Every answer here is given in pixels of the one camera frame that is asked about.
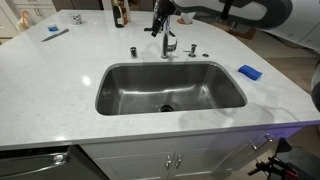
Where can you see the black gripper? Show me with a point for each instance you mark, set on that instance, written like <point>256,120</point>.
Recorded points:
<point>162,8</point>

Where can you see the chrome gooseneck faucet spout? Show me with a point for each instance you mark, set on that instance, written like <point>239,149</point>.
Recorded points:
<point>166,48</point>

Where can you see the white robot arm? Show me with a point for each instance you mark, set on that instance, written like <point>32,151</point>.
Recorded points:
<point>261,14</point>

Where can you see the chrome soap dispenser pump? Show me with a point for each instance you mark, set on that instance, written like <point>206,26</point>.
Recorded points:
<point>192,51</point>

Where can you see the small chrome cylinder button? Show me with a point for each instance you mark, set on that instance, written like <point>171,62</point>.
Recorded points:
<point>134,53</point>

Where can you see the amber liquor bottle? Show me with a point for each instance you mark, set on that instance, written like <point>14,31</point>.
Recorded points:
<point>127,10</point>

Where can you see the green champagne bottle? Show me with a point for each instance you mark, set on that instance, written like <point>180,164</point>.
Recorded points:
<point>118,14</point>

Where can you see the chrome round air gap cap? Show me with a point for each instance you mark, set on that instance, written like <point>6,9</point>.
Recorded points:
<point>205,55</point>

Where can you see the stainless steel sink basin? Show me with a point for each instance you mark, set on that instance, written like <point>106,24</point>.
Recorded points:
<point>137,88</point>

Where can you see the grey patterned mug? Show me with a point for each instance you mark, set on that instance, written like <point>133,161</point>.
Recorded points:
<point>76,19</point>

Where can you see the kitchen knife on counter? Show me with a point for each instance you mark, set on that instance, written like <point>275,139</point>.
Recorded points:
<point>55,35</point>

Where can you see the blue wavy sponge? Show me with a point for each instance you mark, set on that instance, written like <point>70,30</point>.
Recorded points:
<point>250,72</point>

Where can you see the small blue lidded cup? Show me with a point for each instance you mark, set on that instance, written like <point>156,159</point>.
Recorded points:
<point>52,27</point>

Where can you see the black red tripod base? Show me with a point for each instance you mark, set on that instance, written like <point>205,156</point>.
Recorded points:
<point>276,166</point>

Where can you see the dishwasher front with handle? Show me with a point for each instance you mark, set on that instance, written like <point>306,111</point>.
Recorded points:
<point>49,163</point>

